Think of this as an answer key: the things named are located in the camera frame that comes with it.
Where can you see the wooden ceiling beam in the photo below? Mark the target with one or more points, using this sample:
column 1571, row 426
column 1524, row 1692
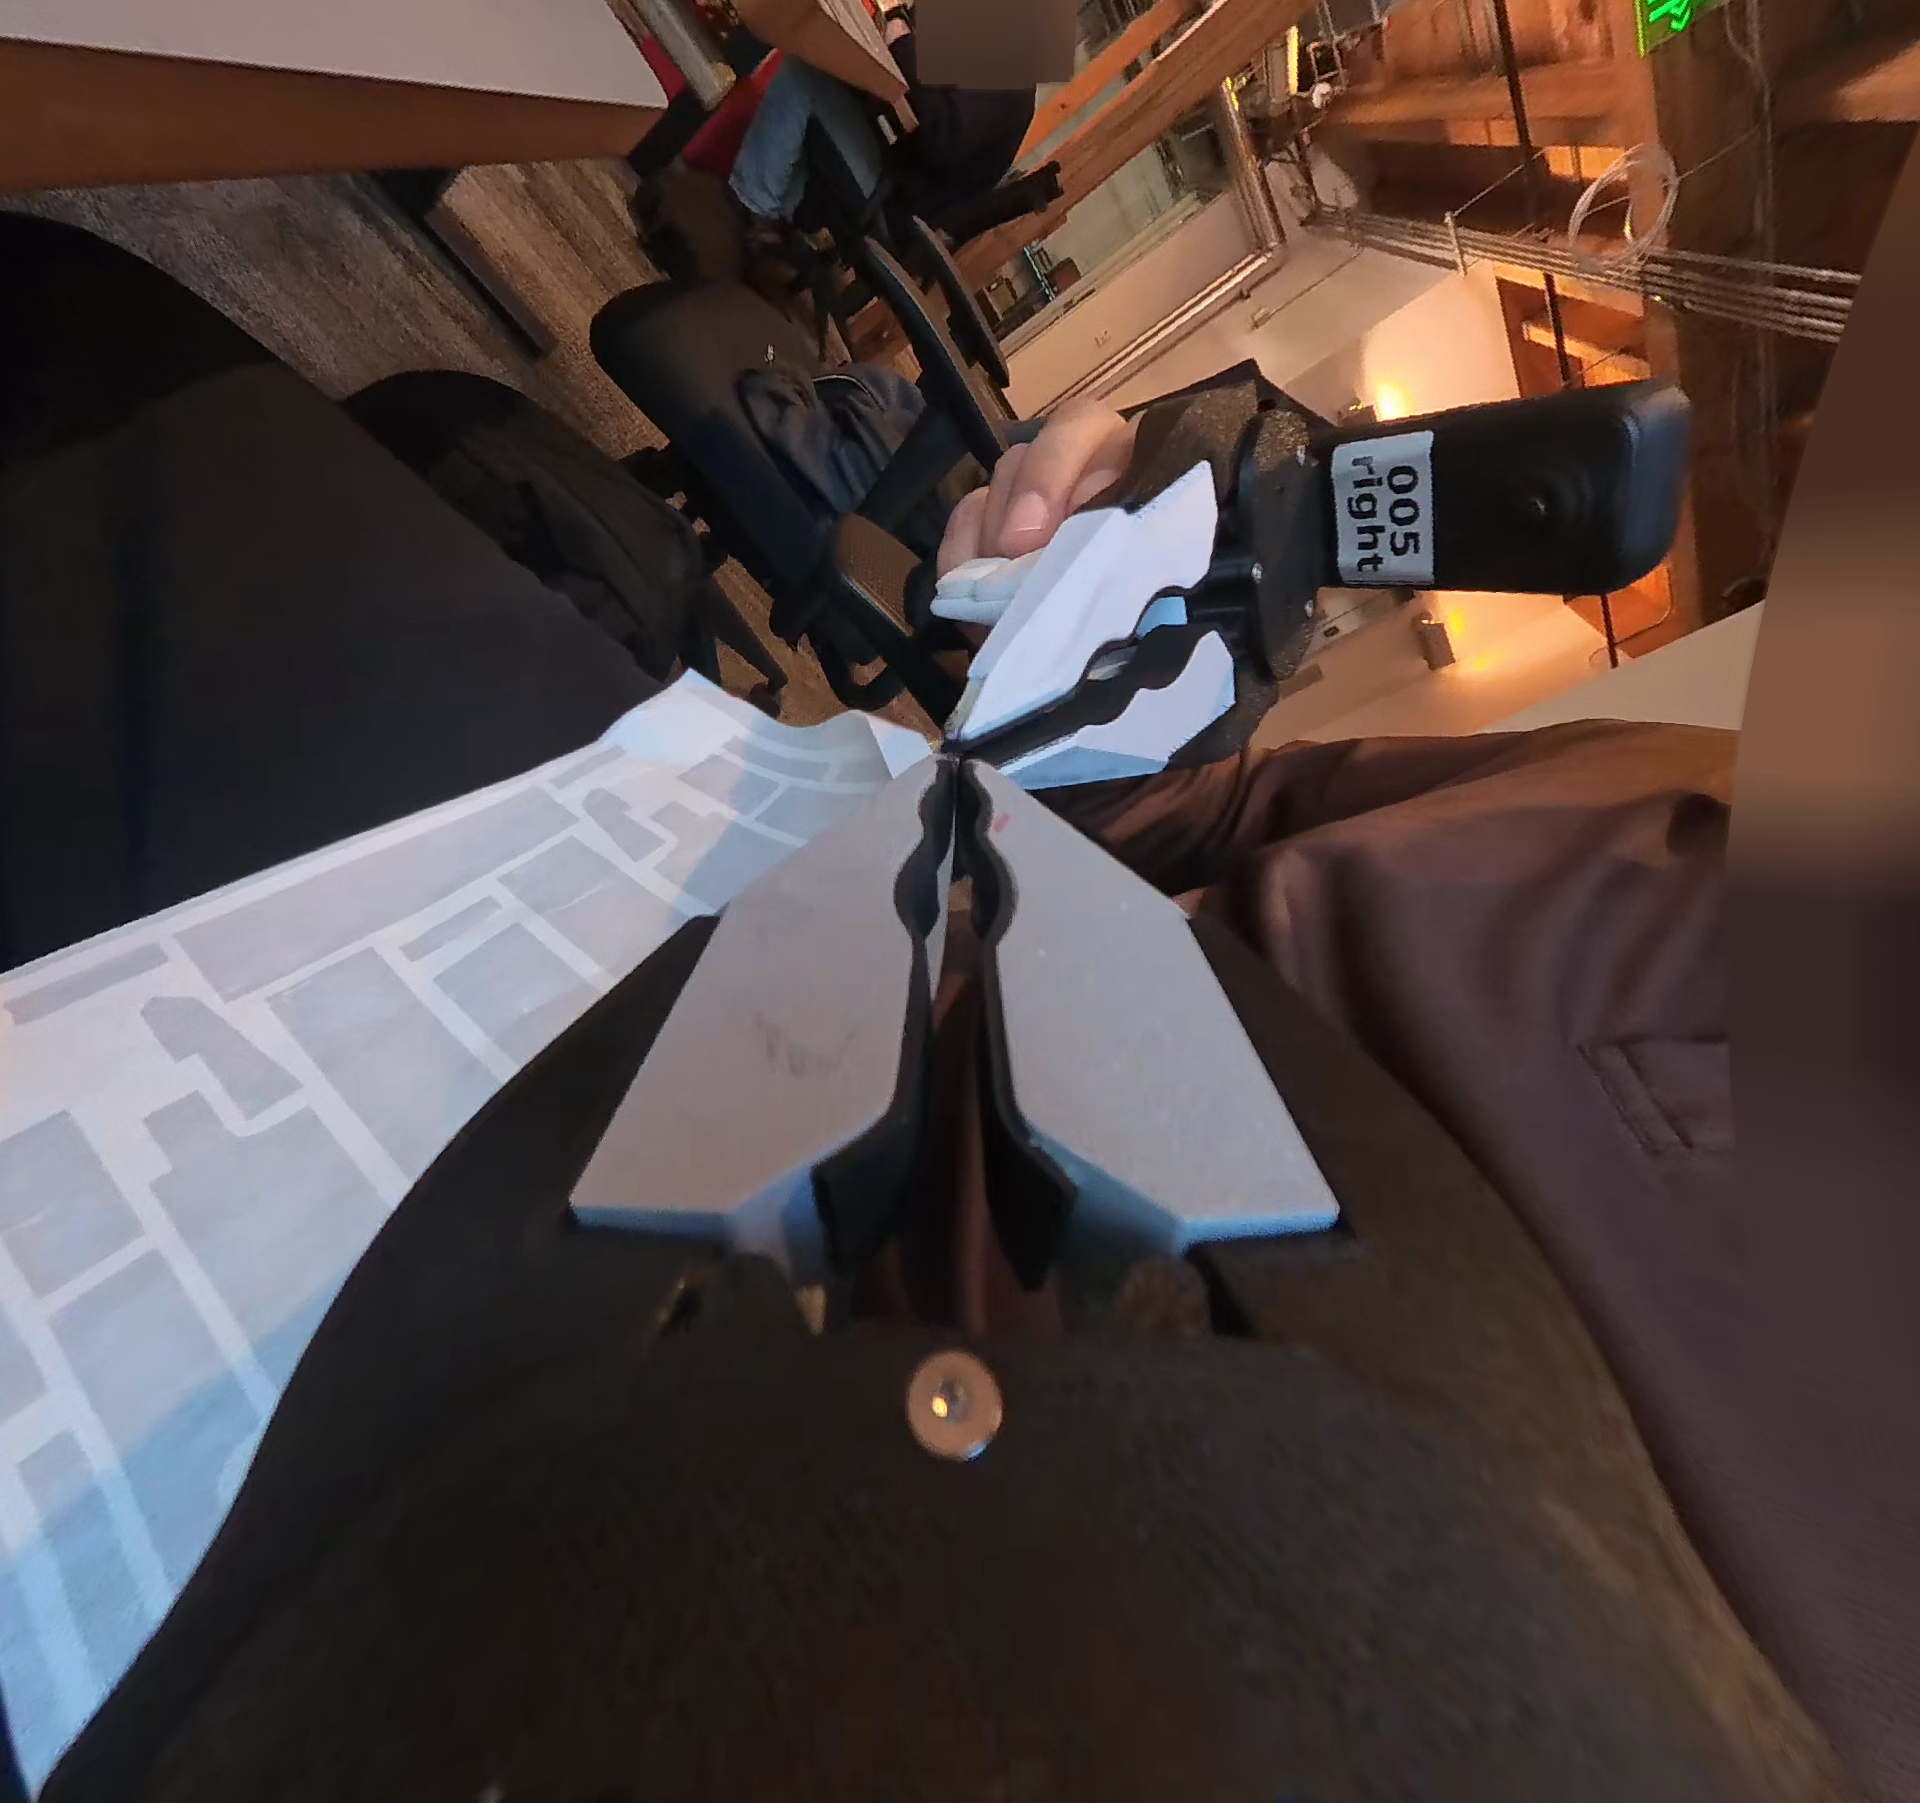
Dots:
column 1245, row 19

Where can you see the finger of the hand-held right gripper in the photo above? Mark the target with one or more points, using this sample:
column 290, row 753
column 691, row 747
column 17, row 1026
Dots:
column 1156, row 724
column 1096, row 588

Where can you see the person's brown shirt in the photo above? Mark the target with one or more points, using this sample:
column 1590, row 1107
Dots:
column 1500, row 1053

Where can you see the black office chair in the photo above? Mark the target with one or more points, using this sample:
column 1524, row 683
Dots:
column 705, row 393

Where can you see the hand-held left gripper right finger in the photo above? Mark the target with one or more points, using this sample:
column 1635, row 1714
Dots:
column 1139, row 1053

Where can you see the white sticker sheet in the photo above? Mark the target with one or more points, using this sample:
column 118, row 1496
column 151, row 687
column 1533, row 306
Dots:
column 374, row 1008

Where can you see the black backpack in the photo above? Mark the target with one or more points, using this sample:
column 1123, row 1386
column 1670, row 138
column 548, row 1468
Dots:
column 540, row 514

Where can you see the person's right hand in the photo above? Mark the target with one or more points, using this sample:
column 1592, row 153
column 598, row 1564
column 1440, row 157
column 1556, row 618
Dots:
column 1035, row 500

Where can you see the dark blue jacket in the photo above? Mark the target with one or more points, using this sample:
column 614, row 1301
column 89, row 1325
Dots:
column 840, row 423

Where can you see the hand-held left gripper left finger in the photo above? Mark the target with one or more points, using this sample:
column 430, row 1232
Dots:
column 751, row 1053

